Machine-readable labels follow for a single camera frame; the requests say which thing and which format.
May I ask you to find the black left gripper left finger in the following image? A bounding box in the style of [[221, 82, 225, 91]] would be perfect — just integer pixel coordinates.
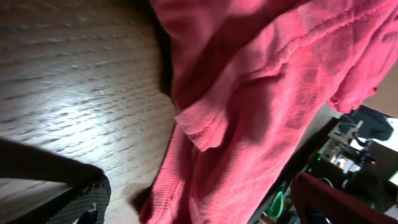
[[1, 174, 111, 224]]

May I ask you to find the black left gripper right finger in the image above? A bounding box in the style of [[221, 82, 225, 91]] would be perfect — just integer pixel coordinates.
[[291, 173, 397, 224]]

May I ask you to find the orange red t-shirt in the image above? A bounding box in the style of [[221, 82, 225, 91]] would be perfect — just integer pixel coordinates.
[[139, 0, 397, 223]]

